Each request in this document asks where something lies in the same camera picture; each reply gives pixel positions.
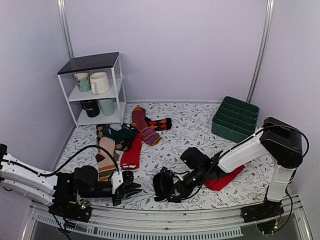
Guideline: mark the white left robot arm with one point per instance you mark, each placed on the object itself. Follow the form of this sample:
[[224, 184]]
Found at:
[[32, 182]]

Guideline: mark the white shelf with black top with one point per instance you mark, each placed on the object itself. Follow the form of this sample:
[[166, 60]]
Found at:
[[105, 62]]

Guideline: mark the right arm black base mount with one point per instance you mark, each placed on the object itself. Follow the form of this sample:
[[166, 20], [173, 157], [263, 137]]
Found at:
[[266, 209]]

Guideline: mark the left aluminium corner post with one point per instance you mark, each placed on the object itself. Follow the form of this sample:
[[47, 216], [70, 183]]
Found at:
[[65, 28]]

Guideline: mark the black mug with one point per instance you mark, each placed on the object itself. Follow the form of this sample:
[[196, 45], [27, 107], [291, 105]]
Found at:
[[91, 108]]

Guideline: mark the red black argyle sock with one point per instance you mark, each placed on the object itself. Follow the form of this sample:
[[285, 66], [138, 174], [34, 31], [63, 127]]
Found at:
[[160, 124]]

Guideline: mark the cream white mug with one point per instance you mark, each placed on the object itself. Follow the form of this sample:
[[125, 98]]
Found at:
[[99, 83]]

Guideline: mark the black sock with white stripes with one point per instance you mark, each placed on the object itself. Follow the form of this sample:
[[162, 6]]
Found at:
[[161, 186]]

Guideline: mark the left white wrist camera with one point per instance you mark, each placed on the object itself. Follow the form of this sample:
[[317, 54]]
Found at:
[[116, 180]]

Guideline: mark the beige brown striped sock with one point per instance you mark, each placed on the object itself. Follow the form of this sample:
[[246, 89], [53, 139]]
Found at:
[[106, 166]]

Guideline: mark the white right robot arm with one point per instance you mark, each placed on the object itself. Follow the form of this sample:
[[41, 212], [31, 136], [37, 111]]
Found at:
[[280, 141]]

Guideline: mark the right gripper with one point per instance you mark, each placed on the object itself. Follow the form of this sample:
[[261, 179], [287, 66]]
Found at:
[[182, 188]]

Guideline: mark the right aluminium corner post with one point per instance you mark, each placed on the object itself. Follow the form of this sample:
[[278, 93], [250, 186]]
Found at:
[[268, 16]]

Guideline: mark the dark teal sock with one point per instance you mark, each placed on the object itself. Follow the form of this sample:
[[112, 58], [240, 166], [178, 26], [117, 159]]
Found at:
[[126, 133]]

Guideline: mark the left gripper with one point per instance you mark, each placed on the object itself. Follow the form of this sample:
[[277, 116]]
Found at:
[[125, 191]]

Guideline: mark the pale green mug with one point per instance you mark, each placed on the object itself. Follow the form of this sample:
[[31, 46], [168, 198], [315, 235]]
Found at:
[[107, 106]]

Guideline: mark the green divided organizer bin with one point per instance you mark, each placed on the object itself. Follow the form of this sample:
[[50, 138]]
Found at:
[[235, 120]]

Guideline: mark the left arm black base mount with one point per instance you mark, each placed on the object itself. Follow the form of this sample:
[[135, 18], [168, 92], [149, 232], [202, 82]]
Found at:
[[80, 211]]

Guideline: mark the maroon purple striped sock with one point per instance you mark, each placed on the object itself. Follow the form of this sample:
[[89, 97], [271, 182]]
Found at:
[[149, 135]]

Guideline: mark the red sock with white cuff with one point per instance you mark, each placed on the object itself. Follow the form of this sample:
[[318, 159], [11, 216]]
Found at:
[[219, 184]]

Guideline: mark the teal patterned mug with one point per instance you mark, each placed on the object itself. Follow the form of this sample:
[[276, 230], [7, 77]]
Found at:
[[82, 80]]

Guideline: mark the floral white table mat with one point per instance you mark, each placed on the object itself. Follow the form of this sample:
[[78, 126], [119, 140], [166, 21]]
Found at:
[[191, 127]]

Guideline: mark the aluminium corner post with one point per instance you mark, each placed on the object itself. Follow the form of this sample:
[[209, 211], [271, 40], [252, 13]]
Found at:
[[65, 28], [268, 16]]

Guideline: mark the red sock in pile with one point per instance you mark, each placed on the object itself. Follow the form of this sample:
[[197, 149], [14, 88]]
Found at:
[[131, 159]]

